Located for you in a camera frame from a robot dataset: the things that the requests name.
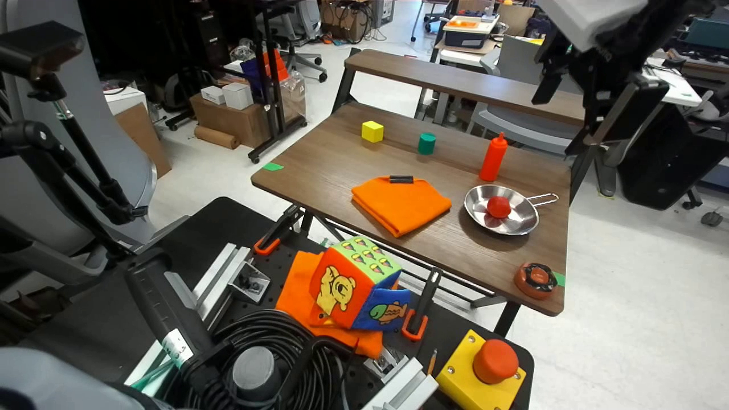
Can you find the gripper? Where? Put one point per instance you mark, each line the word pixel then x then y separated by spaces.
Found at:
pixel 598 74

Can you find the red bowl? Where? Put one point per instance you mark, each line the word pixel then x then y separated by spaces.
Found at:
pixel 499 207

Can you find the silver pan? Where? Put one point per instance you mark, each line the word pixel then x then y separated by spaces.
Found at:
pixel 515 222

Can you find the grey chair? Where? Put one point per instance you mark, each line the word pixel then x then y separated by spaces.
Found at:
pixel 512 128

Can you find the wooden bench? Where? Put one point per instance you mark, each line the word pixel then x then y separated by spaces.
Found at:
pixel 455 82

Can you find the orange squeeze bottle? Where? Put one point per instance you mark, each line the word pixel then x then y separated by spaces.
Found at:
pixel 493 159

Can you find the white table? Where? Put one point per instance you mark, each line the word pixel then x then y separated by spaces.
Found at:
pixel 678 85

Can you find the green cylinder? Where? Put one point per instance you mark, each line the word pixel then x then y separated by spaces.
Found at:
pixel 426 144

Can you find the black office chair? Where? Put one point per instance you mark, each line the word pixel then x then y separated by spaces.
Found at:
pixel 666 159

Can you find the small black clip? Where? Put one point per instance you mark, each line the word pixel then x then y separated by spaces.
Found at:
pixel 401 179

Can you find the yellow cube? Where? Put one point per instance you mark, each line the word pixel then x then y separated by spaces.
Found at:
pixel 372 132

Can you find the orange folded cloth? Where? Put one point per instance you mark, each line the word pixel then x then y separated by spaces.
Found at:
pixel 401 206

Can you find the green tape piece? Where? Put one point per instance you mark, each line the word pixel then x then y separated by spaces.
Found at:
pixel 273 166
pixel 560 279

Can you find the toy donut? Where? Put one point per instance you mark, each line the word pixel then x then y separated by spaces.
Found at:
pixel 536 281

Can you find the black and orange clamp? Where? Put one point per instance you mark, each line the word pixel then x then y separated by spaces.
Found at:
pixel 276 232
pixel 424 302

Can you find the black metal stand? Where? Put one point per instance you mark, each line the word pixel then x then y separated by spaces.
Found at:
pixel 273 102

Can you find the soft picture cube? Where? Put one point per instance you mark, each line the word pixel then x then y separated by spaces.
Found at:
pixel 353 285

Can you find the pencil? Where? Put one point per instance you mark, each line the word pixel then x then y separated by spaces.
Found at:
pixel 432 362

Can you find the yellow box with red button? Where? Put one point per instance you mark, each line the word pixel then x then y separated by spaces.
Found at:
pixel 467 381

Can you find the small white box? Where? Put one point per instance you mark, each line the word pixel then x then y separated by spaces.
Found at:
pixel 213 94
pixel 238 95

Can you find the large cardboard box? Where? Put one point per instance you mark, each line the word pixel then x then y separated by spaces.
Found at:
pixel 233 122

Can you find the brown paper roll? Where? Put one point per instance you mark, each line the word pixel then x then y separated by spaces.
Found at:
pixel 216 137

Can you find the cardboard box with white top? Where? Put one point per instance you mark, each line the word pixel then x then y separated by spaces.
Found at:
pixel 139 131

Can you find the black power box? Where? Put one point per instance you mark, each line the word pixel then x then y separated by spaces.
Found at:
pixel 165 307

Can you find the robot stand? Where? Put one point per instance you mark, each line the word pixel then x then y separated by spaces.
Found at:
pixel 102 319

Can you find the aluminium bracket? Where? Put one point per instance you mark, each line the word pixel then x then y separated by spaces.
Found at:
pixel 404 387
pixel 228 273

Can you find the camera on mount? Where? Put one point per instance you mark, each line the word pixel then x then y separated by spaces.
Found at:
pixel 40 48

